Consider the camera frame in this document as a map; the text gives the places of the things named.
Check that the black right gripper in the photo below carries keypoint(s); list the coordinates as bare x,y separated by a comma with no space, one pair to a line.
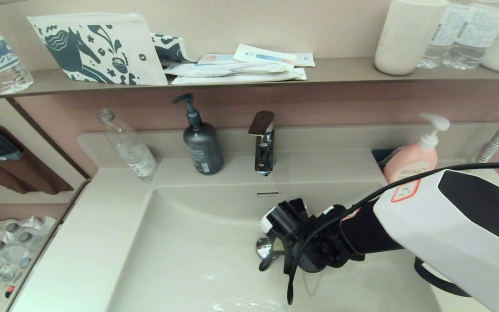
292,247

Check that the chrome faucet with lever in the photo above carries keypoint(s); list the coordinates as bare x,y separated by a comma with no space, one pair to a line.
264,156

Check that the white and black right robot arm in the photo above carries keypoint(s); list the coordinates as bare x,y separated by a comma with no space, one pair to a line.
448,234

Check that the white ceramic sink basin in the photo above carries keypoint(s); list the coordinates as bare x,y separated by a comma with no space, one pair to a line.
167,260

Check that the chrome drain stopper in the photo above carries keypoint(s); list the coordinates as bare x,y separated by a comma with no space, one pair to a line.
263,248

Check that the small blue object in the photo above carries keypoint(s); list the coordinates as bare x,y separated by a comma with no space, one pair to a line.
381,156

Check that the dark grey pump bottle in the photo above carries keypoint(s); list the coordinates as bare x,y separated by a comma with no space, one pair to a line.
204,149

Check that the pink soap pump bottle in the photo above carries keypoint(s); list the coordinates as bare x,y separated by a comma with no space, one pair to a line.
409,158

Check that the long white plastic packet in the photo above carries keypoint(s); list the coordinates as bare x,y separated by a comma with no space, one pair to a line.
225,69
243,79

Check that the clear empty plastic bottle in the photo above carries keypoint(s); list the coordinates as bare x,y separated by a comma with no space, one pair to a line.
133,152

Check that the small white packet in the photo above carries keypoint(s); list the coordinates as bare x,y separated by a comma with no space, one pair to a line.
306,60

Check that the white packet with blue stripe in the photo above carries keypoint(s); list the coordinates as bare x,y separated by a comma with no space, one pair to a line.
264,56

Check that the pale pink packet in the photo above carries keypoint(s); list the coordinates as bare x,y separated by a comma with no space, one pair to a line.
217,59

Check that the small horse print pouch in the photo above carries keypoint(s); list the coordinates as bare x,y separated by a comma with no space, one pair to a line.
169,50

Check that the tall white cup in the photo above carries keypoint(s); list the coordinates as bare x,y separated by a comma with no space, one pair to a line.
403,39

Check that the large horse print pouch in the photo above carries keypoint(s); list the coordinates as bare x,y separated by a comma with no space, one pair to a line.
139,40

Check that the water bottle with white label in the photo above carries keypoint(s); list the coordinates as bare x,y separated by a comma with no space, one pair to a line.
444,39
477,37

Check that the plastic wrapped bottle pack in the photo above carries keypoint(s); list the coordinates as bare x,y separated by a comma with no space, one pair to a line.
13,247

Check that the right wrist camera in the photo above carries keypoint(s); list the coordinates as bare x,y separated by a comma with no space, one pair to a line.
284,216

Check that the grey wall shelf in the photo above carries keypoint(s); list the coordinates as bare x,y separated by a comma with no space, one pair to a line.
340,71

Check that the brown wall holder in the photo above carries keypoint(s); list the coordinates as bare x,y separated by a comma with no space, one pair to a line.
33,173

